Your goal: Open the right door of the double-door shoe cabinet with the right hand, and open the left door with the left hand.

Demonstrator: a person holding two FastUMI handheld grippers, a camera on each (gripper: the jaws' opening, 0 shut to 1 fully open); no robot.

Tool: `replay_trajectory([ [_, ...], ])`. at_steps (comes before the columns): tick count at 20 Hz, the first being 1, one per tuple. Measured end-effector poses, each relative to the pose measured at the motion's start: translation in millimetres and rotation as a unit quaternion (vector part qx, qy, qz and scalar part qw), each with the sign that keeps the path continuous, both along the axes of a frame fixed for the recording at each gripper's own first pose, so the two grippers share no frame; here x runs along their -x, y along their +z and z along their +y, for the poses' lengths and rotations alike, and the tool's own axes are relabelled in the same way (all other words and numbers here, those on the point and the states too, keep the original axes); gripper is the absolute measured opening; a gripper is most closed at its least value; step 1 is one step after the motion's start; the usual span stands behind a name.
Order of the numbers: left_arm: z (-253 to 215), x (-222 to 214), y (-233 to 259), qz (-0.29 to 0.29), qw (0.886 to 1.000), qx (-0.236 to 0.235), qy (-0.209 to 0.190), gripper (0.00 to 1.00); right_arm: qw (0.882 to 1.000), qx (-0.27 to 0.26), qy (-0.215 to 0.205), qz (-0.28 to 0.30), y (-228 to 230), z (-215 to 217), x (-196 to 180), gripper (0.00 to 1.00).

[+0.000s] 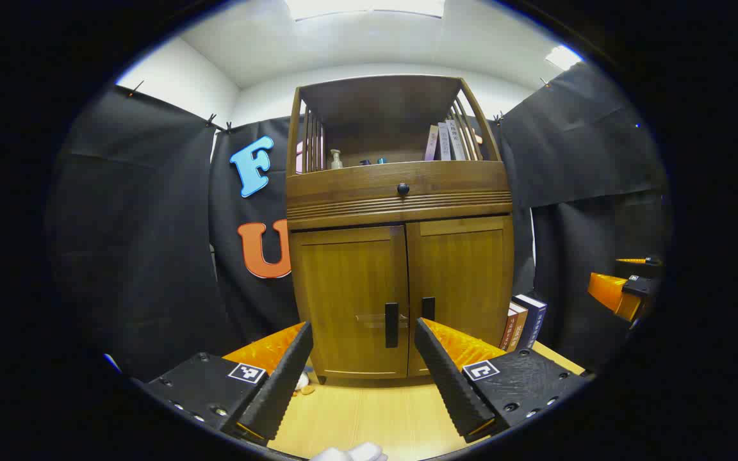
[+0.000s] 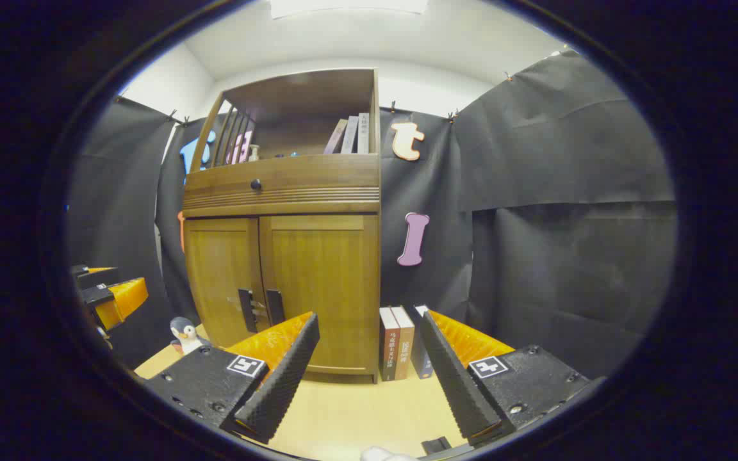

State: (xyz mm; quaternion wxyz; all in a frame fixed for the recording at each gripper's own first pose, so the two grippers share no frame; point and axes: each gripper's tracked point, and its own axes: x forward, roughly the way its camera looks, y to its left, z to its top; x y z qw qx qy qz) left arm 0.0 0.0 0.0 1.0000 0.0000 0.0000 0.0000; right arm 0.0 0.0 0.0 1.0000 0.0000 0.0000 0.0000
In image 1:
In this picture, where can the penguin plush toy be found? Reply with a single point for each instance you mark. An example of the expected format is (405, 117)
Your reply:
(303, 382)

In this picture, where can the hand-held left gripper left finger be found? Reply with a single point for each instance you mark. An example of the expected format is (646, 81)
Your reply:
(279, 390)

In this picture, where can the wooden cabinet drawer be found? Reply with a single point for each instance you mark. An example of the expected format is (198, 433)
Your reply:
(356, 186)

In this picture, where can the dark blue book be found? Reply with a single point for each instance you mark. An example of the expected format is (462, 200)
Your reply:
(532, 320)

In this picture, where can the white pump bottle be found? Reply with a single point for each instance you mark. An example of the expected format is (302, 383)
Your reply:
(336, 161)

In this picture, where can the black backdrop cloth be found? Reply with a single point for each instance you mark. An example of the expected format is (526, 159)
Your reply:
(138, 224)

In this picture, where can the tan book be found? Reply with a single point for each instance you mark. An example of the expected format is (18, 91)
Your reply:
(517, 328)

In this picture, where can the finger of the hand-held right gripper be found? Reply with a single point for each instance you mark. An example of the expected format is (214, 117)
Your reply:
(609, 291)
(638, 260)

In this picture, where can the ceiling light panel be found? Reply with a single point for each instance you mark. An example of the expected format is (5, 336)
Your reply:
(564, 57)
(362, 6)

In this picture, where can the brown wooden double-door shoe cabinet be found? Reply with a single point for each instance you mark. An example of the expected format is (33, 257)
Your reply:
(375, 96)

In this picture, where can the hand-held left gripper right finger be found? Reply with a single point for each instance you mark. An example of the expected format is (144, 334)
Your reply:
(449, 384)

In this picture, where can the wooden cabinet door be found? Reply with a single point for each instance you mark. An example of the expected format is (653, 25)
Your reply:
(343, 294)
(465, 275)

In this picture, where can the red-brown book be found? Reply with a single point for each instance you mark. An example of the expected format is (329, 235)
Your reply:
(507, 330)

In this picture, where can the grey book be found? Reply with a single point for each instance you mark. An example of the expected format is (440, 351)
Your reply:
(444, 142)

